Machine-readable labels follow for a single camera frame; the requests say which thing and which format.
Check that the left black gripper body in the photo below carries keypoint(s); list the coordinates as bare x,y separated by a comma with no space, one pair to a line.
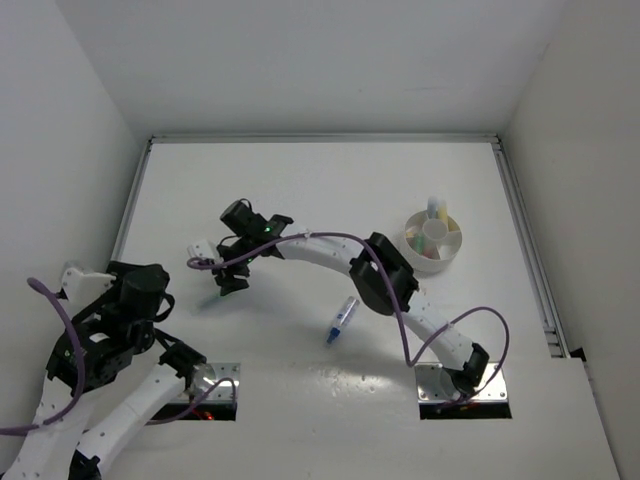
101,301

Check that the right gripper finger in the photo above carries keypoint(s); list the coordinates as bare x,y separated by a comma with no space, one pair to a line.
219,281
232,284

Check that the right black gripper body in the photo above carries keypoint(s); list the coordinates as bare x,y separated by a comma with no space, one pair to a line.
241,246

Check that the clear glue stick blue cap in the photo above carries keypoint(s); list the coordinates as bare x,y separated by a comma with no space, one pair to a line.
342,319

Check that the white round divided container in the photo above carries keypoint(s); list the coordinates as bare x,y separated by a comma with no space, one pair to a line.
443,241

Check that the blue highlighter pen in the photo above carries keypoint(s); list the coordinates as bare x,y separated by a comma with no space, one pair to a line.
432,207

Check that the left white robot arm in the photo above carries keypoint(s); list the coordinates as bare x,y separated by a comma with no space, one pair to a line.
60,442

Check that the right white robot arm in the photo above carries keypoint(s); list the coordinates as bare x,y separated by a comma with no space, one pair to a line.
383,278

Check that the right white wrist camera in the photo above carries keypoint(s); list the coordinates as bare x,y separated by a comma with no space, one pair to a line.
203,249

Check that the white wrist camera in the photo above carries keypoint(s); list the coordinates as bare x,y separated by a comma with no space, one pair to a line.
203,249
82,285

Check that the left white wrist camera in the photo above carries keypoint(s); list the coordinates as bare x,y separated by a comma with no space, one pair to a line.
82,285

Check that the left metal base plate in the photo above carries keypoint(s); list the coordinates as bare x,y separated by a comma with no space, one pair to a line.
220,380

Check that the metal base plate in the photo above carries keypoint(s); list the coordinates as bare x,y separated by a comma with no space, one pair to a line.
435,386
220,380

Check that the aluminium frame rail back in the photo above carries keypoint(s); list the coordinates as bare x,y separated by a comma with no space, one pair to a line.
327,138

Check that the aluminium frame rail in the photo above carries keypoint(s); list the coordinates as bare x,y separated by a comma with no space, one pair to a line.
327,138
548,312
135,180

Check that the aluminium frame rail left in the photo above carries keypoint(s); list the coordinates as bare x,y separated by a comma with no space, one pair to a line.
135,180

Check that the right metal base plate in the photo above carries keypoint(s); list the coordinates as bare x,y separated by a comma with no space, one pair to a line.
435,386

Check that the aluminium frame rail right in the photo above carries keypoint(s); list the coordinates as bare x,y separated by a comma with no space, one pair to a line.
548,312

